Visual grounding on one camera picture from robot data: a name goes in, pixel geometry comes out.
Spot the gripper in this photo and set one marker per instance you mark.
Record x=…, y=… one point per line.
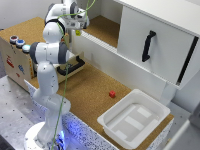
x=79, y=20

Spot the yellow block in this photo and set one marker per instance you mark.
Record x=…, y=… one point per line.
x=78, y=32

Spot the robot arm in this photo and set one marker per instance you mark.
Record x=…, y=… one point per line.
x=45, y=76

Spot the white cabinet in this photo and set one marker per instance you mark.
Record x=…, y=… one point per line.
x=103, y=58

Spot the wooden drawer box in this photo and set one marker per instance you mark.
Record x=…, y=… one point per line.
x=30, y=28

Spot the green button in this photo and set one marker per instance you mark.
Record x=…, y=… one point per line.
x=26, y=48

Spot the blue button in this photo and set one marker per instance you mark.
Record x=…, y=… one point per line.
x=20, y=42

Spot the red button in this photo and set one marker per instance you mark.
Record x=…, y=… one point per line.
x=13, y=39

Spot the pink block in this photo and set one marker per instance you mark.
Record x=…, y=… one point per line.
x=112, y=94

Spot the white sliding door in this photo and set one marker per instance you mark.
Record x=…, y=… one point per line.
x=166, y=43

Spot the white plastic box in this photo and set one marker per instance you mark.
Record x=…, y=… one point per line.
x=133, y=120

